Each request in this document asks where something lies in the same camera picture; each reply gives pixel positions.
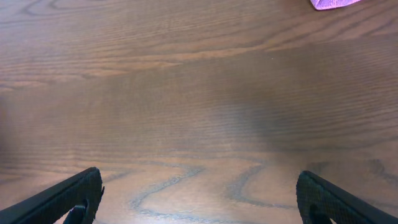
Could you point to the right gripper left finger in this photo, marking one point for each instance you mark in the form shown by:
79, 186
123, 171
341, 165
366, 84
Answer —
77, 197

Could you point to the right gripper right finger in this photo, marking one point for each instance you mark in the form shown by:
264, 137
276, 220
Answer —
321, 202

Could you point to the crumpled purple cloth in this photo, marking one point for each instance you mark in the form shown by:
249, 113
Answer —
321, 5

